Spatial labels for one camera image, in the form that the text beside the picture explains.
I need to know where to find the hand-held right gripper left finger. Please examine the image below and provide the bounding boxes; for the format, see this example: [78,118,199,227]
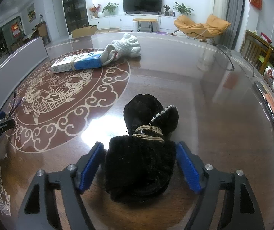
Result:
[17,141,105,230]

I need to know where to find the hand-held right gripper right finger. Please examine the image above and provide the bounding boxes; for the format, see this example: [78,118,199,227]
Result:
[175,141,265,230]

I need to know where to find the dark wooden patterned desktop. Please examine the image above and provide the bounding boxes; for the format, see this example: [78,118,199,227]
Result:
[0,32,274,230]

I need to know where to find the light grey panel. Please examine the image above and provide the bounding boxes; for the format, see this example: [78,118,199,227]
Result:
[0,36,49,112]

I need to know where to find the blue and white box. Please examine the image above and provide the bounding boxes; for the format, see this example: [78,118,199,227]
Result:
[49,51,104,74]

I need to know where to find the clear bag with orange card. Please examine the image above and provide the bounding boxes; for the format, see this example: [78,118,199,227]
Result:
[253,80,274,139]

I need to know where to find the cardboard box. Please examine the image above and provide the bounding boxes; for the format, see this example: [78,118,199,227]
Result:
[71,25,98,38]

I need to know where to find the white knit gloves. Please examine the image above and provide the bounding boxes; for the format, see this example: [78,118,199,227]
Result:
[102,33,142,65]

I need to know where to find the wooden slatted chair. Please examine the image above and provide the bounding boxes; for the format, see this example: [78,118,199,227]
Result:
[240,30,274,75]

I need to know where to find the dark glass bookcase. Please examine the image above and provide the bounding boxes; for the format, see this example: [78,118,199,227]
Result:
[60,0,89,35]

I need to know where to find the yellow lounge chair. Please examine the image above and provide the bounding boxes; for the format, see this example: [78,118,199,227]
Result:
[171,14,232,41]

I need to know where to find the red flowers in vase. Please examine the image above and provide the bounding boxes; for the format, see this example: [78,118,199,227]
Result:
[89,4,101,18]

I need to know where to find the white television cabinet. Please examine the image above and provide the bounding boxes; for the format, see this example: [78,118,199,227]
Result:
[88,13,183,33]

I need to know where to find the wooden bench with metal legs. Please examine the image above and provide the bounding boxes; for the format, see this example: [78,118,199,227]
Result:
[133,18,157,33]

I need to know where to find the bushy green potted plant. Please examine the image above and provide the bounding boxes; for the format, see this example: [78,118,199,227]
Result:
[103,2,119,16]

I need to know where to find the large green potted plant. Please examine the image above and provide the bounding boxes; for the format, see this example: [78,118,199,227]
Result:
[173,2,194,17]

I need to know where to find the grey curtain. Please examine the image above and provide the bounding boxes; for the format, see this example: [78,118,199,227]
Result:
[227,0,251,51]

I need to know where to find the white standing air conditioner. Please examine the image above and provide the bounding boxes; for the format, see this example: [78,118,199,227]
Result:
[211,0,231,22]

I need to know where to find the black flat television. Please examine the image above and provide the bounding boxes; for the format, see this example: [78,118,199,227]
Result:
[123,0,163,15]

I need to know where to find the framed wall painting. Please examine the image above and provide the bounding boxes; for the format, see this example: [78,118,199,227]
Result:
[27,3,36,23]

